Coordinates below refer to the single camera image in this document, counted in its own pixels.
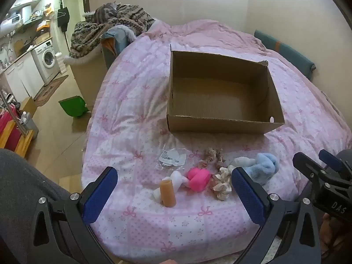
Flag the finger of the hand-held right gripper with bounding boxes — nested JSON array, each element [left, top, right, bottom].
[[319, 149, 345, 175], [292, 152, 334, 187]]

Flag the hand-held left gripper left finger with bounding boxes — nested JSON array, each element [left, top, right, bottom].
[[33, 166, 119, 264]]

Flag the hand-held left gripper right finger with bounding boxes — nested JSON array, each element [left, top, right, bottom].
[[231, 166, 322, 264]]

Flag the cream scrunchie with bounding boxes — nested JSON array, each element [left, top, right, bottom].
[[210, 166, 234, 201]]

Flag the white fluffy sock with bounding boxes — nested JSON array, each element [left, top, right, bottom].
[[230, 156, 256, 172]]

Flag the pink soft toy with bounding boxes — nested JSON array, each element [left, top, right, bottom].
[[187, 167, 212, 192]]

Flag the orange foam cylinder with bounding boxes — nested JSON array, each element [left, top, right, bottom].
[[160, 179, 177, 207]]

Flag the clear plastic packet with label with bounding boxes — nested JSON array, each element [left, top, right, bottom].
[[159, 148, 187, 168]]

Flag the person's right hand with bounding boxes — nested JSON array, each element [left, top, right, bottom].
[[322, 213, 341, 257]]

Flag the brown scrunchie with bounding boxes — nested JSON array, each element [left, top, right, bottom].
[[198, 147, 224, 169]]

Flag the person's grey trouser leg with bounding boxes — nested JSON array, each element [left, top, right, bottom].
[[0, 148, 83, 264]]

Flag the pink bow-print quilt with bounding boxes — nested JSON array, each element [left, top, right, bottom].
[[81, 19, 352, 264]]

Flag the green bin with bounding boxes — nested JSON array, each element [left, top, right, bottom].
[[58, 96, 90, 117]]

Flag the wooden chair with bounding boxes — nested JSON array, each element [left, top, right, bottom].
[[0, 119, 35, 158]]

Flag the grey bin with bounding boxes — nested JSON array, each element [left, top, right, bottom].
[[19, 111, 39, 139]]

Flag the teal headboard cushion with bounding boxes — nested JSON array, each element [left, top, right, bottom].
[[253, 30, 317, 81]]

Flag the small cardboard box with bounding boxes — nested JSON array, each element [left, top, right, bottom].
[[20, 97, 37, 116]]

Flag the brown floor rug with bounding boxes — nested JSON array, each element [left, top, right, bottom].
[[33, 75, 69, 107]]

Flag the red suitcase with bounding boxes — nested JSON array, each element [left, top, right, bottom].
[[0, 103, 22, 146]]

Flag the beige sofa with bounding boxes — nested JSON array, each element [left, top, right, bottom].
[[64, 48, 110, 110]]

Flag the white stacked packs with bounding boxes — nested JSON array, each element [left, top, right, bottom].
[[55, 52, 68, 73]]

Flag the white kitchen cabinets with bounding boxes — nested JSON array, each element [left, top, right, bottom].
[[0, 52, 46, 99]]

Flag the white washing machine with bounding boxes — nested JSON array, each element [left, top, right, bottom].
[[31, 40, 61, 84]]

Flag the brown patterned knit blanket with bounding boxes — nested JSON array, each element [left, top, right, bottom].
[[69, 4, 156, 58]]

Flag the black hanging jacket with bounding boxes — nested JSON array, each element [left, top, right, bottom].
[[57, 5, 70, 32]]

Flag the grey tabby cat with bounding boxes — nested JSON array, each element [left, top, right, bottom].
[[92, 2, 121, 24]]

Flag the white countertop appliance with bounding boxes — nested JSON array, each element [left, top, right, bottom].
[[0, 15, 22, 31]]

